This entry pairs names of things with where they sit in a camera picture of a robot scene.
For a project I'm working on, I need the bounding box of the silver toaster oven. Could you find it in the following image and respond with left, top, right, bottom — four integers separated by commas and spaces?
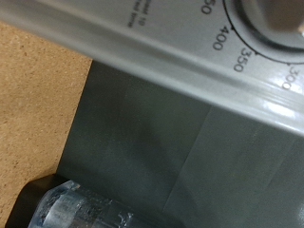
0, 0, 304, 138

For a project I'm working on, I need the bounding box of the silver oven knob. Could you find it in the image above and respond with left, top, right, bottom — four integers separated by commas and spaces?
221, 0, 304, 65

